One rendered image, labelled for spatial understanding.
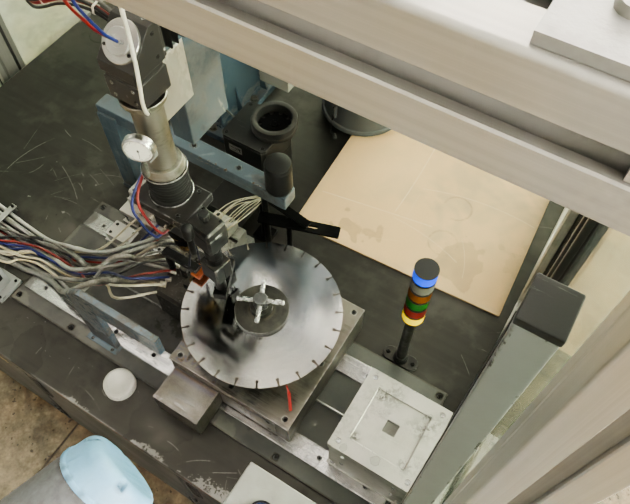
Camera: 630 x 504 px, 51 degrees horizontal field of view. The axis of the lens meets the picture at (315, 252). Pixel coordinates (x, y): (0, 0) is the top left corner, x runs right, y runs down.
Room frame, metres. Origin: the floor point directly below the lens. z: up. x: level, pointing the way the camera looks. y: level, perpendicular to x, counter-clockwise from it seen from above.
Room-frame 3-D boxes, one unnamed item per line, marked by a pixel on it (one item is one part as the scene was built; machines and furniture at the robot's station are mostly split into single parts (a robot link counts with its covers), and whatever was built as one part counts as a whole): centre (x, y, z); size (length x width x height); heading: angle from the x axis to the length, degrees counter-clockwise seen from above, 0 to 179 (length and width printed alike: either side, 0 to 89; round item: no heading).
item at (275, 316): (0.59, 0.11, 0.96); 0.11 x 0.11 x 0.03
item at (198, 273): (0.70, 0.27, 0.95); 0.10 x 0.03 x 0.07; 59
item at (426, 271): (0.58, -0.20, 1.14); 0.05 x 0.04 x 0.03; 149
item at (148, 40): (0.80, 0.18, 1.45); 0.35 x 0.07 x 0.28; 149
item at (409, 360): (0.58, -0.20, 0.76); 0.09 x 0.03 x 0.03; 59
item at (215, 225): (0.61, 0.18, 1.17); 0.06 x 0.05 x 0.20; 50
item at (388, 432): (0.37, -0.15, 0.82); 0.18 x 0.18 x 0.15; 59
